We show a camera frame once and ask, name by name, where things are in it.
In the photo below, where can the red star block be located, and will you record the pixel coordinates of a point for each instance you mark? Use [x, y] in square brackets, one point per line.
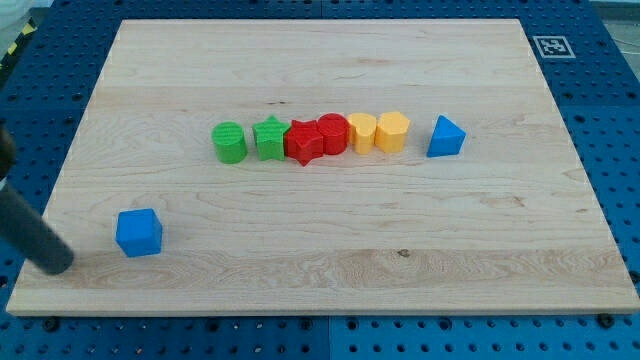
[303, 141]

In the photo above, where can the white fiducial marker tag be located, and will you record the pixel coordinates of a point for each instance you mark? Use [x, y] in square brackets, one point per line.
[553, 47]

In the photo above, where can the yellow heart block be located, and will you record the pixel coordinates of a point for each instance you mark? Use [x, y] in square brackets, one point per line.
[362, 129]

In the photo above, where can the green star block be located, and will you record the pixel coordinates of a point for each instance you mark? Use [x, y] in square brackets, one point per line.
[269, 138]

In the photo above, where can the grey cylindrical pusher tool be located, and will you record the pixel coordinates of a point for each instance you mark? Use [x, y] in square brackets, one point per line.
[29, 234]

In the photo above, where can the green cylinder block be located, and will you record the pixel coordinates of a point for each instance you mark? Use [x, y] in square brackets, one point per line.
[229, 142]

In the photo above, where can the red cylinder block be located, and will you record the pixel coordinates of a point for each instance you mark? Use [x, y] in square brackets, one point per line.
[335, 131]

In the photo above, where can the yellow hexagon block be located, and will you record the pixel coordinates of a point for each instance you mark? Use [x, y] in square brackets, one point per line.
[391, 132]

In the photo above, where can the wooden board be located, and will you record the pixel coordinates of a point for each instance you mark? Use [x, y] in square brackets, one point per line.
[510, 225]

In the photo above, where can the blue triangle block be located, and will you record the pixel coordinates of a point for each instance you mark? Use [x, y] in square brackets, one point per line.
[447, 138]

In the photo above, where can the blue cube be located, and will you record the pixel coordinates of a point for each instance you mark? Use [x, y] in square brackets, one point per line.
[139, 232]

